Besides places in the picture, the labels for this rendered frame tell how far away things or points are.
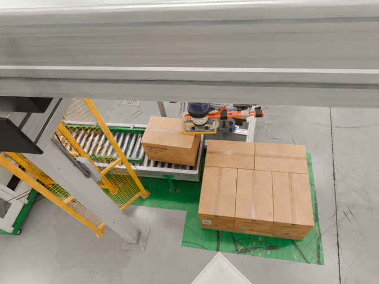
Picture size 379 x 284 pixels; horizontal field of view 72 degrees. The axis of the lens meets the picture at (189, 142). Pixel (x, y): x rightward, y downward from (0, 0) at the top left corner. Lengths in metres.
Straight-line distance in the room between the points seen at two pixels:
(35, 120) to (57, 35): 0.24
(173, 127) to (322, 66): 2.83
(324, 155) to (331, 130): 0.48
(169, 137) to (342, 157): 2.47
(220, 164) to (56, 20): 2.99
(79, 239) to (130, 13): 3.71
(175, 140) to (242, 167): 0.87
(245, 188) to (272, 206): 0.34
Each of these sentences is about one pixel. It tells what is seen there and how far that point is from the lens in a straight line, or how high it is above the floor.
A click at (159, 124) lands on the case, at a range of 3.14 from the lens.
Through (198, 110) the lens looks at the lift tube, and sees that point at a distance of 2.51.
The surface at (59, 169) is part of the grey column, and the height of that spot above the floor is 1.92.
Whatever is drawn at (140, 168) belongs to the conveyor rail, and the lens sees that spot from 3.28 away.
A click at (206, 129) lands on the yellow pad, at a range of 2.74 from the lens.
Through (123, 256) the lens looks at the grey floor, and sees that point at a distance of 3.59.
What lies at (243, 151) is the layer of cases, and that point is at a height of 0.54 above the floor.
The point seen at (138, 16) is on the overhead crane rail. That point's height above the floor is 3.20.
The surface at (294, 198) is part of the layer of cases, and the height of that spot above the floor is 0.54.
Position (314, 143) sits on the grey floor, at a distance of 4.23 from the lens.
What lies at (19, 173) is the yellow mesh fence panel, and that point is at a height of 1.68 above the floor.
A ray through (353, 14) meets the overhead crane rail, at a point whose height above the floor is 3.19.
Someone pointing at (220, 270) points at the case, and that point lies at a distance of 2.32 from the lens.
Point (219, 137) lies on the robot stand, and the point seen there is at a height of 0.21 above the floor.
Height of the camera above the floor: 3.32
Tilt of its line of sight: 54 degrees down
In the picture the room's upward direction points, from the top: 11 degrees counter-clockwise
